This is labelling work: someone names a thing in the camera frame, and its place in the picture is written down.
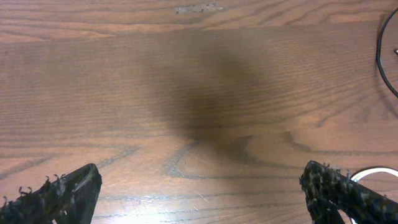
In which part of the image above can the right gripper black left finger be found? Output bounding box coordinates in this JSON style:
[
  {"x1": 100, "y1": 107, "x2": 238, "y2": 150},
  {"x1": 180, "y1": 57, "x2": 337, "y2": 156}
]
[{"x1": 1, "y1": 163, "x2": 102, "y2": 224}]

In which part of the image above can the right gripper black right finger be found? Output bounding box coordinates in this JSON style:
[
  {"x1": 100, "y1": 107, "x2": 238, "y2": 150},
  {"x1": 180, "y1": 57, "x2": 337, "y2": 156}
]
[{"x1": 299, "y1": 161, "x2": 397, "y2": 224}]

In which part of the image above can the white usb cable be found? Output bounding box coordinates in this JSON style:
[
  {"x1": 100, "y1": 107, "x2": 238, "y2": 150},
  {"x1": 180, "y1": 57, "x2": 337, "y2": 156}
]
[{"x1": 350, "y1": 167, "x2": 398, "y2": 183}]

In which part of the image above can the black usb cable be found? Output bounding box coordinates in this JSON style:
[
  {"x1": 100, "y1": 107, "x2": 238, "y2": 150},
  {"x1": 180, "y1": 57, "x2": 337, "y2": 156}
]
[{"x1": 375, "y1": 7, "x2": 398, "y2": 99}]

